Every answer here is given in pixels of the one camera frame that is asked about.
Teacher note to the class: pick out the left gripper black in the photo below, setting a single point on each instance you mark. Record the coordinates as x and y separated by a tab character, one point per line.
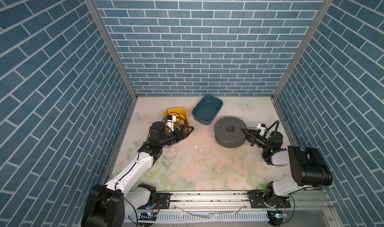
184	132

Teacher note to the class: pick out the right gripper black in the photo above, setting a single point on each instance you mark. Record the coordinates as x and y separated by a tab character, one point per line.
253	137

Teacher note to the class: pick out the grey cable spool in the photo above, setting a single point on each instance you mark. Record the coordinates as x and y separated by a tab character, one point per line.
228	132

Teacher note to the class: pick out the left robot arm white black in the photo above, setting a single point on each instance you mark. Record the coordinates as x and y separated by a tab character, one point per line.
109	204

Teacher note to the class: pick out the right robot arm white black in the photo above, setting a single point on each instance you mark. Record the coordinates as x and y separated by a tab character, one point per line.
307	169

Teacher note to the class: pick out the yellow plastic bin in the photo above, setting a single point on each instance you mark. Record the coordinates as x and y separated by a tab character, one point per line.
180	113

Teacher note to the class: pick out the teal plastic bin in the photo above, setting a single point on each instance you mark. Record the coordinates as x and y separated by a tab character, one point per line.
207	109

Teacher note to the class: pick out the right green circuit board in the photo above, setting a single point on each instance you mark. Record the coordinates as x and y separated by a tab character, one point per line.
278	215

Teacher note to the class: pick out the green circuit board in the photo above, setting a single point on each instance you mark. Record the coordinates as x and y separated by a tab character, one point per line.
278	215
152	217

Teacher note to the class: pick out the left green circuit board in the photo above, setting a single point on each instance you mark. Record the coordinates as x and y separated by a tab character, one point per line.
152	217

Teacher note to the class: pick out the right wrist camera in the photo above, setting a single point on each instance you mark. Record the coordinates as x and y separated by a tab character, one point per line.
262	127

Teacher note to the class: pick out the white slotted cable duct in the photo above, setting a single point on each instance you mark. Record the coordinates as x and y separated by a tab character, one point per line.
201	217

